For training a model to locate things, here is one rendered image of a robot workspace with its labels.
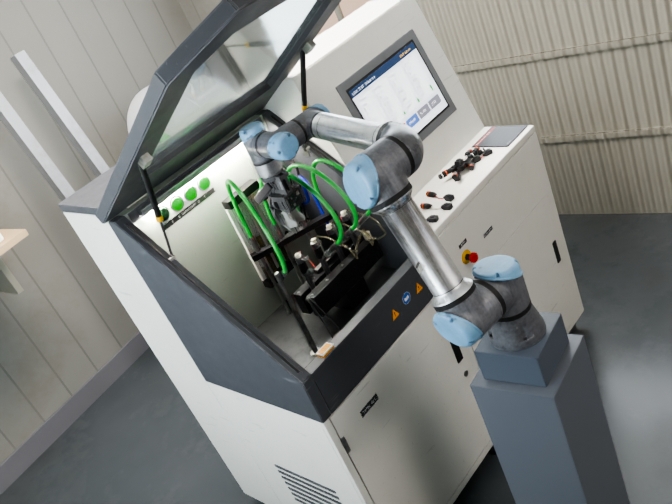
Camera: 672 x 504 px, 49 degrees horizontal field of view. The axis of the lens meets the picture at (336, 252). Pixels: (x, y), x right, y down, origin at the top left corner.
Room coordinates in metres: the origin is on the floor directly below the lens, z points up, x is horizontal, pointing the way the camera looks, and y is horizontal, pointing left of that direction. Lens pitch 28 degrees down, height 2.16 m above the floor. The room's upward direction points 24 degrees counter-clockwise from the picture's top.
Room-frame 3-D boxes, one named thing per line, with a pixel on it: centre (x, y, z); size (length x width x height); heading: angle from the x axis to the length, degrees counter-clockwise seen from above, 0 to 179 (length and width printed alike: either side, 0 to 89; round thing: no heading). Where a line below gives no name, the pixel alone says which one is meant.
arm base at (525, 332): (1.55, -0.35, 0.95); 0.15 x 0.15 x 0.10
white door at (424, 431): (1.88, -0.04, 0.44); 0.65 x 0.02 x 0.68; 127
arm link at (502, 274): (1.55, -0.34, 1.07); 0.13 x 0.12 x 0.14; 119
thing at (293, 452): (2.11, 0.13, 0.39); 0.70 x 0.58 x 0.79; 127
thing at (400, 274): (1.90, -0.03, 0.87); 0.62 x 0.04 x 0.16; 127
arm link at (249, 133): (2.03, 0.07, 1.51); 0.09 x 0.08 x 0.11; 29
